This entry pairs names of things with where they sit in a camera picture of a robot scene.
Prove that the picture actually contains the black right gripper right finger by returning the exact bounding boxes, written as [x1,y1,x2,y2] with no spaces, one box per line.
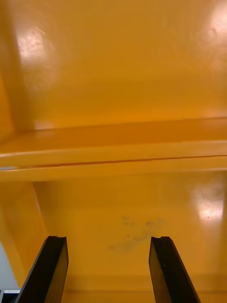
[148,236,201,303]

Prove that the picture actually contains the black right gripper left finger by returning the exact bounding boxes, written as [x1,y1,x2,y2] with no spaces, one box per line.
[14,235,69,303]

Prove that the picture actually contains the yellow-orange plastic bin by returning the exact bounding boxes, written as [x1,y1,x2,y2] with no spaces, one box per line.
[0,155,227,303]
[0,0,227,168]

